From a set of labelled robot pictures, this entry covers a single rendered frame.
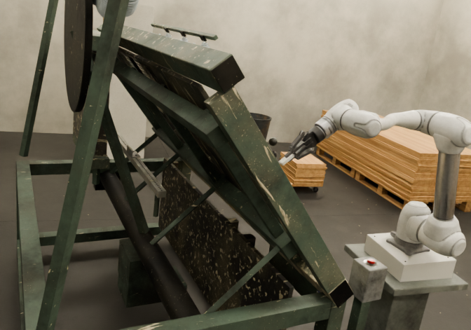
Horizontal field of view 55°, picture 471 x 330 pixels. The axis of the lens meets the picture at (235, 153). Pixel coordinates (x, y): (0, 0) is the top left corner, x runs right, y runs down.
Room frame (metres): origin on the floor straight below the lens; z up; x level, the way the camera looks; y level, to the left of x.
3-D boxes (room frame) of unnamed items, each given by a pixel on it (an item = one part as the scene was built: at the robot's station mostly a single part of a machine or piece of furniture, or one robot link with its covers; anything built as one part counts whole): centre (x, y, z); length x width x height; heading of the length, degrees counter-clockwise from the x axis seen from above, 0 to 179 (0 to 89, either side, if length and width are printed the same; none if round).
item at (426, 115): (2.31, -0.96, 1.62); 0.18 x 0.14 x 0.13; 117
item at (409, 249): (2.44, -1.05, 0.89); 0.22 x 0.18 x 0.06; 29
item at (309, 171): (5.74, -0.84, 0.20); 0.61 x 0.51 x 0.40; 20
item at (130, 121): (6.04, 1.60, 1.03); 0.60 x 0.58 x 2.05; 20
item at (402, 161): (6.57, -2.25, 0.39); 2.46 x 1.04 x 0.78; 20
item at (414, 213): (2.41, -1.06, 1.03); 0.18 x 0.16 x 0.22; 27
